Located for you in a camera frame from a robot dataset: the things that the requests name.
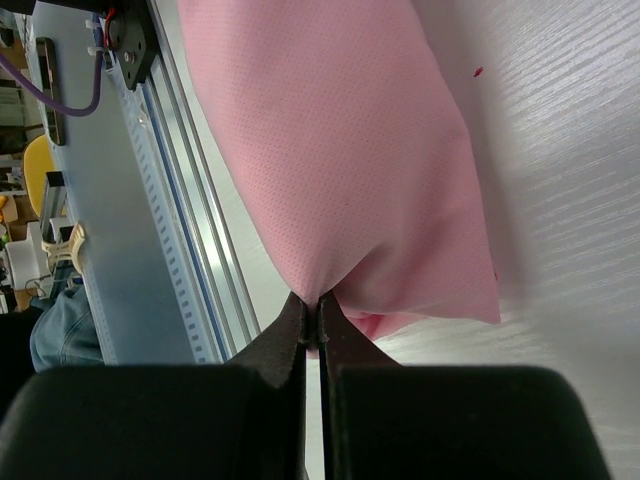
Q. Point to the person in blue jeans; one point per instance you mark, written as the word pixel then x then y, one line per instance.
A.
pixel 51 334

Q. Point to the yellow chair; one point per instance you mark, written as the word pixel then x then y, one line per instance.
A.
pixel 37 163

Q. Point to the pink t-shirt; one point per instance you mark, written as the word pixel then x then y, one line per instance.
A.
pixel 349 153

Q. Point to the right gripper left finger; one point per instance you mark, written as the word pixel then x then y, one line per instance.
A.
pixel 240 420

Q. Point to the aluminium front rail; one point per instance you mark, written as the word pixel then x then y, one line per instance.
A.
pixel 224 321

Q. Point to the beige plastic clamp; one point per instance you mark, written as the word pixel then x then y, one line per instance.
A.
pixel 68 250

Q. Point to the white slotted cable duct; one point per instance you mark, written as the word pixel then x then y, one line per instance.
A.
pixel 176 328

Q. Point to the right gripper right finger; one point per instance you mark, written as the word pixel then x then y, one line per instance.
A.
pixel 383 420

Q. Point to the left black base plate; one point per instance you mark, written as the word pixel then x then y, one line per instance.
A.
pixel 130 35

